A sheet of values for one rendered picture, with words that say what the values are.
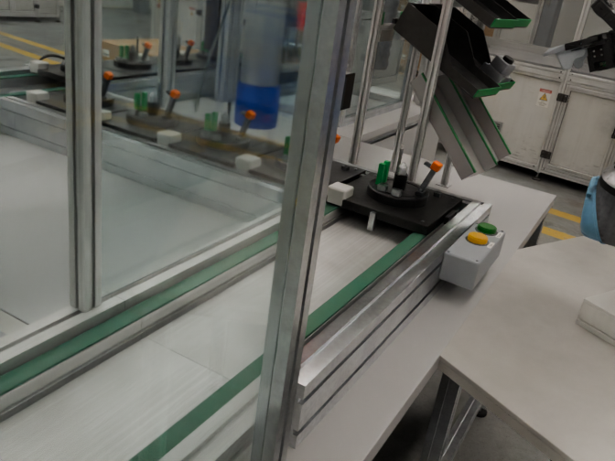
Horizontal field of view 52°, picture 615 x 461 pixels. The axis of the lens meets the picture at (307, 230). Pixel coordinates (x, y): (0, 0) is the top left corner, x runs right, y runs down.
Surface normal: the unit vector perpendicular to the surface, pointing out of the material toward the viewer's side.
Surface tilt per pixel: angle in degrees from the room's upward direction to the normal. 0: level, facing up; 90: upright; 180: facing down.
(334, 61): 90
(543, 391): 0
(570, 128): 90
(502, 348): 0
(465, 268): 90
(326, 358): 0
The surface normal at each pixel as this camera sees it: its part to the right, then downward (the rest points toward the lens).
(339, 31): 0.86, 0.30
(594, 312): -0.83, 0.11
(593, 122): -0.60, 0.25
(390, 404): 0.13, -0.91
